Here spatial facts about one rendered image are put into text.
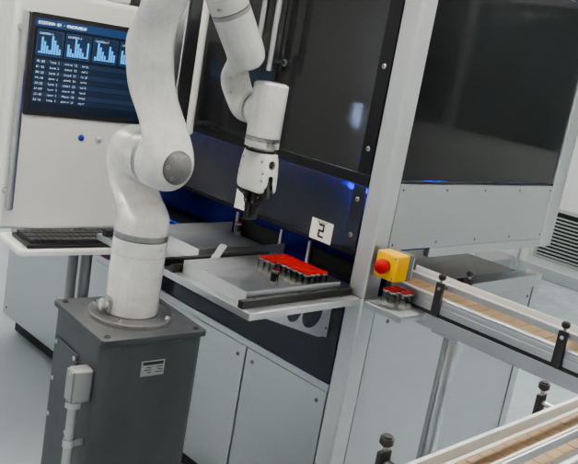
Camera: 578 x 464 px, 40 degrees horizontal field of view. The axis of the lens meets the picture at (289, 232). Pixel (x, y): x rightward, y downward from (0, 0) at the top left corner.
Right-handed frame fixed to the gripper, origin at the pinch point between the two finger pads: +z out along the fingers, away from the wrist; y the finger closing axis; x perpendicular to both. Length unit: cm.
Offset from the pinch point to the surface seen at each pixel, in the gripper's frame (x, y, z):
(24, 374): -24, 146, 110
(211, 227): -34, 54, 20
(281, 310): -5.4, -11.0, 22.6
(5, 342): -31, 180, 110
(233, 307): 5.2, -4.9, 22.7
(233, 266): -15.1, 19.5, 21.6
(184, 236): -21, 51, 22
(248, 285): -8.7, 5.7, 22.1
